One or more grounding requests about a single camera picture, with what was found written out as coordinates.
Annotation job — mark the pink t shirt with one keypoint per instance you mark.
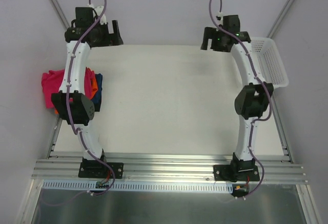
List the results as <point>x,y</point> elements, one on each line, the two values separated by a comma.
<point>52,85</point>

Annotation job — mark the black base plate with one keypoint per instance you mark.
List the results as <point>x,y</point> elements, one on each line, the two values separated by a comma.
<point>94,169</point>
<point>227,173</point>

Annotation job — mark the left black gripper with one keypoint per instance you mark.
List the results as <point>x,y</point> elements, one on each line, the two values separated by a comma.
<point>114,35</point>

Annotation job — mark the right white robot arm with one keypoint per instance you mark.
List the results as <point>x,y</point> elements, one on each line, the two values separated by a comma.
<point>255,96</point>

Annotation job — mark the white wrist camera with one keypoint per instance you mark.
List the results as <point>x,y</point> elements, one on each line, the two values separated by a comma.
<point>98,11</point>
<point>219,17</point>

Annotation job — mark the white plastic basket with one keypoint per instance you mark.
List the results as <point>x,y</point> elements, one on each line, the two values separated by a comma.
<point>270,62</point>

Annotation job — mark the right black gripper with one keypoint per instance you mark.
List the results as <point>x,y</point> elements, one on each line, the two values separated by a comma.
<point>207,39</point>

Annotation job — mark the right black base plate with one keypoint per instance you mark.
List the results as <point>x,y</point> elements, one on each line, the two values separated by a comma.
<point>227,173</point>

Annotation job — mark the white slotted cable duct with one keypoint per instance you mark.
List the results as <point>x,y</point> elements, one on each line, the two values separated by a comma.
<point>138,186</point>

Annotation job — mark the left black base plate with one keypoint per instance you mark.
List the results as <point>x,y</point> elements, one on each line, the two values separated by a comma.
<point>94,169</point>

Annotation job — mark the orange t shirt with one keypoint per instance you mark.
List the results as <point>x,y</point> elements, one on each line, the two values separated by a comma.
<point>94,85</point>

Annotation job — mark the blue t shirt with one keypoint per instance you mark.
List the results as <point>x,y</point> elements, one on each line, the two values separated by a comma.
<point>97,96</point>

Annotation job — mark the aluminium rail frame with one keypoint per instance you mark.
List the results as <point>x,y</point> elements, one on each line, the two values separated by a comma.
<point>167,112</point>

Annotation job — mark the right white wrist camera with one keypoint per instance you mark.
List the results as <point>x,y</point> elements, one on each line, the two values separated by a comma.
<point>219,17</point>

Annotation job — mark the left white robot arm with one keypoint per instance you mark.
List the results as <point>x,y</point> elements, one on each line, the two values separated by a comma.
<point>88,30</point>

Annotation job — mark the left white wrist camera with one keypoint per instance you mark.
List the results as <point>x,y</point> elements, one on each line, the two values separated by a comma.
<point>98,11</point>

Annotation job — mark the black t shirt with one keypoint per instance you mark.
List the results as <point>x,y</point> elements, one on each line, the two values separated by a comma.
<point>97,107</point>

